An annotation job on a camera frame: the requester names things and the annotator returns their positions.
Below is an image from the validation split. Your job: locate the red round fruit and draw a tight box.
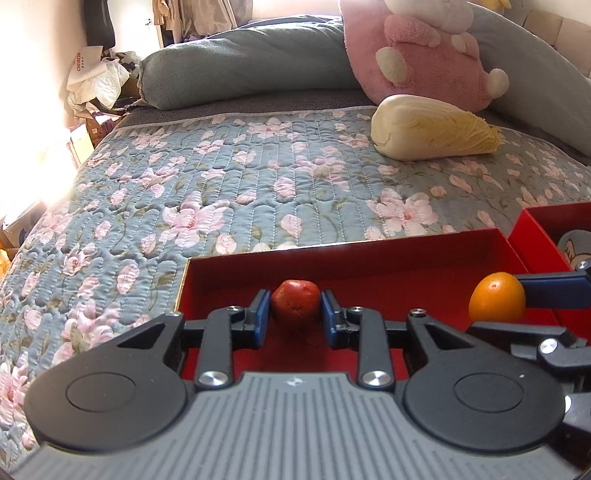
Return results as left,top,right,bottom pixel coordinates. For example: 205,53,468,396
270,279,322,331

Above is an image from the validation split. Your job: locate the floral curtain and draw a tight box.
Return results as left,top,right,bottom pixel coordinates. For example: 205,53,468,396
152,0,256,48

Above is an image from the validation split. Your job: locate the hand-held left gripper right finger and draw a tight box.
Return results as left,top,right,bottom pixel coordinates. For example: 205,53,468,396
321,290,481,391

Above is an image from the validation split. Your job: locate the beige padded headboard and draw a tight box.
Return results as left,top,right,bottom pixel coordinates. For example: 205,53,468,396
525,8,591,80

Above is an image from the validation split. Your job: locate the orange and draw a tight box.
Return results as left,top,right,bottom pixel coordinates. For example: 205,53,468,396
468,272,526,324

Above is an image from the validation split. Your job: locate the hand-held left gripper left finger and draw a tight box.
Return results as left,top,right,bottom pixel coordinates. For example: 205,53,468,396
117,288,273,391

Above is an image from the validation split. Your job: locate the pink plush toy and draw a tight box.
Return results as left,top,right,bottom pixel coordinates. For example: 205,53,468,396
338,0,511,112

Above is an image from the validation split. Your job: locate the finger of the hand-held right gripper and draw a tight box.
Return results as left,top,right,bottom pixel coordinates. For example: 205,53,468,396
466,322,591,394
514,260,591,310

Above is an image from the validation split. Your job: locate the black hanging garment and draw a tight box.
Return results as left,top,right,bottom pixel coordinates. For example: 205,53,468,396
81,0,117,48

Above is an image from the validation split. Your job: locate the grey cartoon printed item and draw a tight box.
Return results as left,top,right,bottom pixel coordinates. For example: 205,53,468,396
556,229,591,271

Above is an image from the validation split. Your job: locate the napa cabbage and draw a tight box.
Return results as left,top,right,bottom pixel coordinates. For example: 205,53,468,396
370,94,505,162

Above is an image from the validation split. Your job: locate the floral quilted bedspread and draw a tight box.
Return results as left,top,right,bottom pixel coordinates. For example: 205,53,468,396
0,105,591,462

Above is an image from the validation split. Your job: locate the red gift box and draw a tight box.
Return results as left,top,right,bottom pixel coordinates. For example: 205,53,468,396
174,228,575,384

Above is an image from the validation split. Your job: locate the grey-green pillow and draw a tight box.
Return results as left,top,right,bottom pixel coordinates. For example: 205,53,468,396
139,25,366,112
465,0,591,163

